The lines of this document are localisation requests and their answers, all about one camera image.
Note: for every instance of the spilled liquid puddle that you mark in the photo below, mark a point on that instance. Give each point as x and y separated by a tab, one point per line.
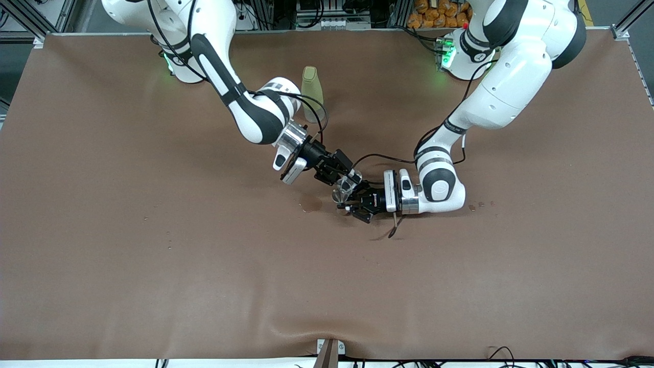
309	205

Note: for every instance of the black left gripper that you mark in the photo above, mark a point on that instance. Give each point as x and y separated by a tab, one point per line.
374	198

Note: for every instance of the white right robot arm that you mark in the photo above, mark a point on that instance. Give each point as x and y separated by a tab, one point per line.
255	120

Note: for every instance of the orange plush toys heap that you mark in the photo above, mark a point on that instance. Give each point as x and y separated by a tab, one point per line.
439	14

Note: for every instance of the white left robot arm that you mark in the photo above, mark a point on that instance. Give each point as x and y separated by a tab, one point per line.
511	82

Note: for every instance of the yellow-green sleeved glass bottle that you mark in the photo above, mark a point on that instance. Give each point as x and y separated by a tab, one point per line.
311	82

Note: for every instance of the brown table mat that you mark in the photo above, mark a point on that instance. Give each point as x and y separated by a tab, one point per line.
327	281

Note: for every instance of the steel double jigger measuring cup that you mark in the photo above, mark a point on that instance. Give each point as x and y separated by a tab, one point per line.
339	196

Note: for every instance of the white socket strip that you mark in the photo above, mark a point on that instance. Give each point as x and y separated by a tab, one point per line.
332	23

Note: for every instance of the white power strip with plugs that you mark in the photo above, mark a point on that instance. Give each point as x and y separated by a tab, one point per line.
245	15

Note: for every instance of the metal table clamp bracket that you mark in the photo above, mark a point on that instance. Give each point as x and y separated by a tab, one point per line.
329	355

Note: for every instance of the small clear glass cup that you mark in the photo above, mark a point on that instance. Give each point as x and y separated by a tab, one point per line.
354	179

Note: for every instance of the aluminium frame strut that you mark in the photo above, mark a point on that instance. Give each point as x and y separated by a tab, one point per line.
631	18
30	18

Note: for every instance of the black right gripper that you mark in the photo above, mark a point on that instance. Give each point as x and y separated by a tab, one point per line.
315	151

